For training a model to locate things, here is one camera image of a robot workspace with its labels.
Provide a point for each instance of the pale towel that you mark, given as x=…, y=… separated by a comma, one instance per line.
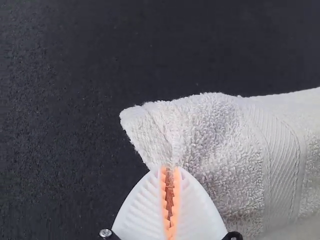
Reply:
x=225, y=150

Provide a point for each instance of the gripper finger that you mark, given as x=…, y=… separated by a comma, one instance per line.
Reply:
x=142, y=210
x=195, y=215

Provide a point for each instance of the black mat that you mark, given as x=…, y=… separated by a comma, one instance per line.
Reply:
x=75, y=87

